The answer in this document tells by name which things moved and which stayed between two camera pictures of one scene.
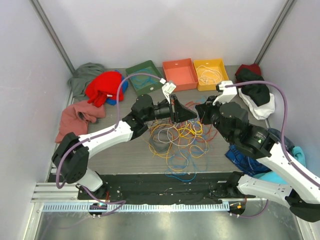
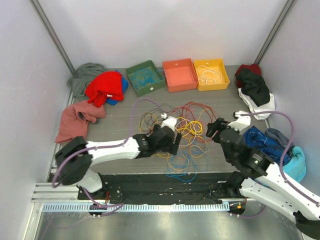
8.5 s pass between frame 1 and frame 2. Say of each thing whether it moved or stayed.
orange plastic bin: stayed
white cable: stayed
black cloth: stayed
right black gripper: moved
